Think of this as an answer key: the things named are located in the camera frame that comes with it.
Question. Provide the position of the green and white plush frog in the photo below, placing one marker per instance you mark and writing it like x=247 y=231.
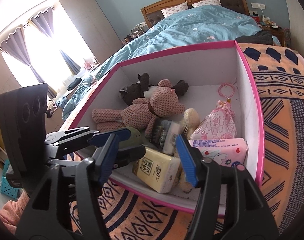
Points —
x=134 y=137

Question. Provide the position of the orange patterned blanket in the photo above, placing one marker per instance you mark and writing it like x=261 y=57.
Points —
x=279 y=105

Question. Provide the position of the white dotted pillow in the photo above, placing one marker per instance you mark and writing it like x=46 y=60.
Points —
x=207 y=2
x=174 y=10

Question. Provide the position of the group of cosmetic bottles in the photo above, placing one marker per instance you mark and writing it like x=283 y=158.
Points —
x=132 y=36

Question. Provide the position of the wooden nightstand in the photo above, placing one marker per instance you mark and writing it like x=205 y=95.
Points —
x=275 y=36

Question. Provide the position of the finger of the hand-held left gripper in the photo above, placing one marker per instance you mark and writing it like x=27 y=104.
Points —
x=132 y=155
x=99 y=137

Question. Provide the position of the dark brown plush animal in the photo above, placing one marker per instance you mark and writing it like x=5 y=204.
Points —
x=134 y=90

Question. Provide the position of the pink cardboard box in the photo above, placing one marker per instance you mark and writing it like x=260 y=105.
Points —
x=192 y=62

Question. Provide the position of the red tissue box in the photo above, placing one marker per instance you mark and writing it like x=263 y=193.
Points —
x=254 y=17

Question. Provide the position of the pink tissue pack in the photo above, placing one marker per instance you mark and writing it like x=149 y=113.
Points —
x=222 y=150

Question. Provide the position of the dark printed tissue pack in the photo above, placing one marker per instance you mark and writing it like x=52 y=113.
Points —
x=160 y=132

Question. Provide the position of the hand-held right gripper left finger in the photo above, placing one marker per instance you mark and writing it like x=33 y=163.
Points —
x=108 y=160

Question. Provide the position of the blue plastic basket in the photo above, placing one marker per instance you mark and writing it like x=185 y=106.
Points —
x=9 y=185

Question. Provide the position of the pink knitted plush bear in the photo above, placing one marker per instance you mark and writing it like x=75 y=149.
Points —
x=164 y=100

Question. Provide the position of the dark cloth bundle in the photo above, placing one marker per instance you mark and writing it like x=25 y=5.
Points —
x=74 y=83

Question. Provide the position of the person's left forearm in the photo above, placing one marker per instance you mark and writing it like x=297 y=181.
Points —
x=12 y=210

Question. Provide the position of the blue floral duvet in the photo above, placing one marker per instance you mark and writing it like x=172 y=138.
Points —
x=192 y=25

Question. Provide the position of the dark grey cloth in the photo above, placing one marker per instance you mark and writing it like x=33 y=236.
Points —
x=254 y=38

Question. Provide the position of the purple curtain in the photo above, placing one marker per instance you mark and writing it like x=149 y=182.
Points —
x=44 y=22
x=13 y=48

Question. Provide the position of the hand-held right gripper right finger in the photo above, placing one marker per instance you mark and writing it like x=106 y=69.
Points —
x=187 y=160

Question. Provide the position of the beige wardrobe beside window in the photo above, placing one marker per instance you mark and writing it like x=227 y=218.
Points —
x=92 y=17

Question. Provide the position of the yellow tissue pack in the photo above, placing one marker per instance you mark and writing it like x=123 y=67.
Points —
x=154 y=172

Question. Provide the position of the cream plush bear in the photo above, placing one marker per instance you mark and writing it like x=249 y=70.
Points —
x=192 y=120

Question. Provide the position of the small pink fan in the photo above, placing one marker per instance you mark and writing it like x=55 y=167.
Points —
x=87 y=65

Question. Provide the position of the white tissue pack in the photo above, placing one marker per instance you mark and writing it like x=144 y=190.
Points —
x=172 y=137

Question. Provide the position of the white wall socket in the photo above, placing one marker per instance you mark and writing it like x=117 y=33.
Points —
x=258 y=5
x=140 y=25

